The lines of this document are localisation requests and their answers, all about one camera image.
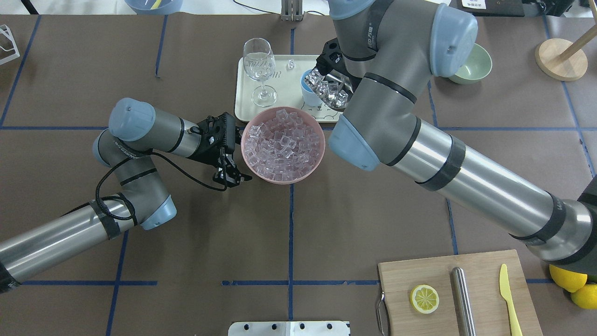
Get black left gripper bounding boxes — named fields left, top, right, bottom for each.
left=188, top=112, right=252, bottom=186

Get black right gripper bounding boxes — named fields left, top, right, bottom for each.
left=315, top=38, right=355, bottom=82

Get pink bowl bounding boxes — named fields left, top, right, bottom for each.
left=241, top=106, right=326, bottom=184

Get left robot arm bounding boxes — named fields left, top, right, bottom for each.
left=1, top=98, right=251, bottom=293

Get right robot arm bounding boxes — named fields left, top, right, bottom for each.
left=328, top=0, right=597, bottom=274

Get ice cubes in scoop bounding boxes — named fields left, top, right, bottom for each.
left=305, top=68, right=350, bottom=108

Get single ice cube on tray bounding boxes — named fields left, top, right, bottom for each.
left=286, top=59, right=296, bottom=70

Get light blue cup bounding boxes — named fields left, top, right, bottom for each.
left=300, top=68, right=324, bottom=107

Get clear ice cubes pile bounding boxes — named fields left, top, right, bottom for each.
left=247, top=108, right=321, bottom=180

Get cream bear tray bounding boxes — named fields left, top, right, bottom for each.
left=234, top=55, right=341, bottom=123

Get clear wine glass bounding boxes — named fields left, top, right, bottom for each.
left=243, top=38, right=277, bottom=108

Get green bowl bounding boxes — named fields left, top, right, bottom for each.
left=448, top=43, right=493, bottom=84

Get wooden cutting board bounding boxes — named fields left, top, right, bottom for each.
left=377, top=249, right=543, bottom=336

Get lemon half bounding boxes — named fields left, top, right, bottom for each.
left=410, top=284, right=440, bottom=314

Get wooden stand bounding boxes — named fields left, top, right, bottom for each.
left=535, top=25, right=597, bottom=82

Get metal cylinder rod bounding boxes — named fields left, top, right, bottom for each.
left=451, top=266, right=477, bottom=336

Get yellow plastic knife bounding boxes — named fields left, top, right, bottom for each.
left=499, top=264, right=523, bottom=336

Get yellow lemon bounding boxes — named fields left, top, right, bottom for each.
left=549, top=264, right=588, bottom=293
left=570, top=284, right=597, bottom=310

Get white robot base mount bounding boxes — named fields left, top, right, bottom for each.
left=228, top=320, right=351, bottom=336

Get white wire cup rack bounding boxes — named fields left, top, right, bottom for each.
left=0, top=25, right=21, bottom=65

